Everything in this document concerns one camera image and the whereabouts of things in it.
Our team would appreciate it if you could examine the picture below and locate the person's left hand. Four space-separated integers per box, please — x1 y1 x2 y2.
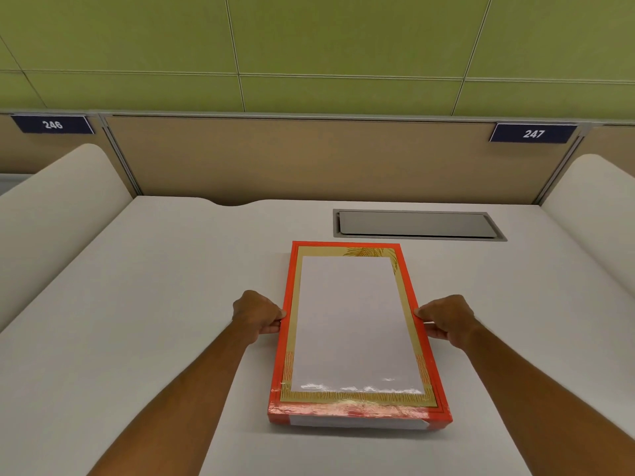
232 290 288 345

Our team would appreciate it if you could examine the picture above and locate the person's right forearm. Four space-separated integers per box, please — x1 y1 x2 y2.
462 324 635 476

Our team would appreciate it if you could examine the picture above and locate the beige desk partition panel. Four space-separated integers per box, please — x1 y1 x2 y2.
102 113 591 207

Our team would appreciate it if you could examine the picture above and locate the person's right hand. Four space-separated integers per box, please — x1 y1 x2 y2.
414 294 482 350

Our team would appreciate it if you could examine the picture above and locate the person's left forearm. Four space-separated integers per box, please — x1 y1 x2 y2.
87 319 255 476

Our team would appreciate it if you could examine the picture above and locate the red box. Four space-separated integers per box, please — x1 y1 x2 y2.
267 241 453 431

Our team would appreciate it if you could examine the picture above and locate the grey desk cable hatch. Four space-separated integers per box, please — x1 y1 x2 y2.
332 209 508 242

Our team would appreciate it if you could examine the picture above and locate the dark blue number sign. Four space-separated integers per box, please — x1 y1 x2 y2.
488 123 579 144
10 114 95 135

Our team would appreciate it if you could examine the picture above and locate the white curved side divider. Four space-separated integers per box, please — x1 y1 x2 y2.
540 153 635 295
0 143 134 333

